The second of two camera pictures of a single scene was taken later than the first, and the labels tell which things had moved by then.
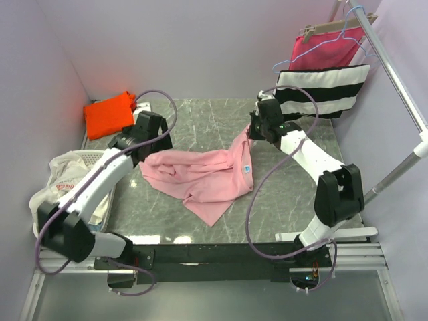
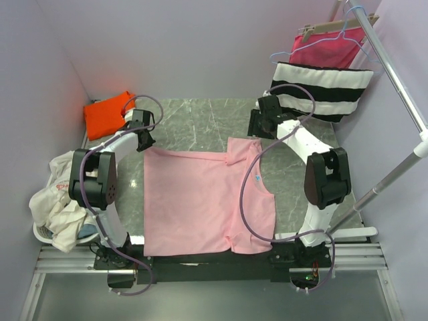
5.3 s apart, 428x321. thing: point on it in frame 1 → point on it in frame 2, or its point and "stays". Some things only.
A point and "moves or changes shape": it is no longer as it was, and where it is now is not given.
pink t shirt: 208,182 moves or changes shape
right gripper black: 255,117 stays
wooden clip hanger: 344,23 stays
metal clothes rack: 408,103 stays
